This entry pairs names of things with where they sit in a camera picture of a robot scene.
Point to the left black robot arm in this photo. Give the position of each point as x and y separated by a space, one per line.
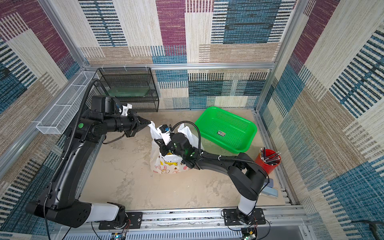
57 202

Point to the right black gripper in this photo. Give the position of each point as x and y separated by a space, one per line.
163 146

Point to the white plastic bag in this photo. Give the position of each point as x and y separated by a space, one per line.
173 164

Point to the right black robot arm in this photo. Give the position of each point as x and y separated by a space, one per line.
247 176

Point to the red pen cup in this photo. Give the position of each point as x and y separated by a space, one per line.
268 159

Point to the green plastic basket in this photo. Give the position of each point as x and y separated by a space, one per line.
229 131

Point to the black wire mesh shelf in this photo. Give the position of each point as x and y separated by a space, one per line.
135 86

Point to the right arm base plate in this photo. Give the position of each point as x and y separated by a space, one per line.
234 217

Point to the green board on shelf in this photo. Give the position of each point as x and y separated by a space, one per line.
128 92

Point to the white wire mesh tray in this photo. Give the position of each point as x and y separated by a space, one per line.
57 119

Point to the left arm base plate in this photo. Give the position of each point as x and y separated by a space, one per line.
128 221

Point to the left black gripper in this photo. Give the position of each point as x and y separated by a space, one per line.
138 123

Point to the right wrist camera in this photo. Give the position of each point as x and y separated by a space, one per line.
164 129

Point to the aluminium front rail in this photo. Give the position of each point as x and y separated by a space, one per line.
282 223

